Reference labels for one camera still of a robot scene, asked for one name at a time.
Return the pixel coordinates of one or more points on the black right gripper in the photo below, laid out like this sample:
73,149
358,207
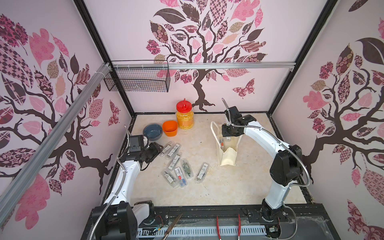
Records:
227,130

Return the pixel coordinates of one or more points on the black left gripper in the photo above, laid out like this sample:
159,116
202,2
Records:
157,150

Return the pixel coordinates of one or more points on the cream canvas tote bag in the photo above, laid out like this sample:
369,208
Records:
228,155

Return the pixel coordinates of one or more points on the green compass set case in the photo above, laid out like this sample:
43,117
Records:
187,169

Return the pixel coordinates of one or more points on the blue red compass set case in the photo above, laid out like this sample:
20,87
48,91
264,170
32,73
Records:
181,178

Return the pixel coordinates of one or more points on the blue grey bowl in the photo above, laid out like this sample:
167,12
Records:
153,132

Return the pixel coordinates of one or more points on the orange plastic bowl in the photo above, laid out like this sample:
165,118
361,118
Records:
170,128

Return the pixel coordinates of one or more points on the red lid yellow candy jar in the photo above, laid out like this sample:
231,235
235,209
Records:
185,115

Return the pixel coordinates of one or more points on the brown flat stick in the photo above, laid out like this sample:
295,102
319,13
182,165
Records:
171,226

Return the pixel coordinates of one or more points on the black wire basket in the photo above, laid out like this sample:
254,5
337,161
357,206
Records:
139,76

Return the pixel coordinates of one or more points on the aluminium rail back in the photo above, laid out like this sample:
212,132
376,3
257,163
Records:
203,66

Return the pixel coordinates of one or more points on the aluminium rail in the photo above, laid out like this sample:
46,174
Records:
23,180
203,66

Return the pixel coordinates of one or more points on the white slotted cable duct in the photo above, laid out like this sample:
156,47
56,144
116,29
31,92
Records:
194,232

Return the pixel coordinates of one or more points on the aluminium rail left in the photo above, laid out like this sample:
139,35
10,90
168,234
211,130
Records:
23,180

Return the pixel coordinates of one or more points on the black left corner post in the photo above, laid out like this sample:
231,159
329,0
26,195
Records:
87,19

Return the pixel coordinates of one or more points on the black corner frame post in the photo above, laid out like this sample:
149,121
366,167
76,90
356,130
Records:
315,32

